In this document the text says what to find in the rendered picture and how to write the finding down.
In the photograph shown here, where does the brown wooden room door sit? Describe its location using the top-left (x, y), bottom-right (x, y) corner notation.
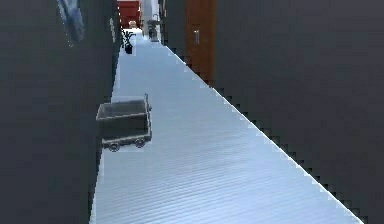
top-left (184, 0), bottom-right (218, 88)

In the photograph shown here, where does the grey wheeled cart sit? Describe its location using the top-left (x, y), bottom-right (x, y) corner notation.
top-left (95, 93), bottom-right (153, 153)

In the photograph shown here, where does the framed wall picture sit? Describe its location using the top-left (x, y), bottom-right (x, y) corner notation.
top-left (55, 0), bottom-right (86, 48)

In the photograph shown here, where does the grey metal chair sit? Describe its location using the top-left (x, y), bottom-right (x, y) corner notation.
top-left (146, 14), bottom-right (162, 43)

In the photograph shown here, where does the red cupboard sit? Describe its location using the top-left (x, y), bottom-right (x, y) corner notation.
top-left (117, 0), bottom-right (142, 30)

